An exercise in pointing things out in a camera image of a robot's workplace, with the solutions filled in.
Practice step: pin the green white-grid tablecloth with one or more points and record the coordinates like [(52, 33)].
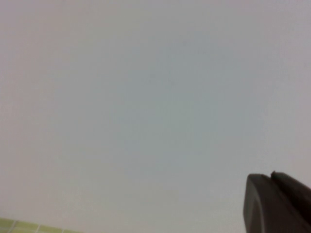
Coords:
[(14, 227)]

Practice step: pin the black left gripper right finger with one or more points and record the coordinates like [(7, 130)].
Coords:
[(294, 189)]

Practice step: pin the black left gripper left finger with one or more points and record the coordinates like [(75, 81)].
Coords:
[(262, 208)]

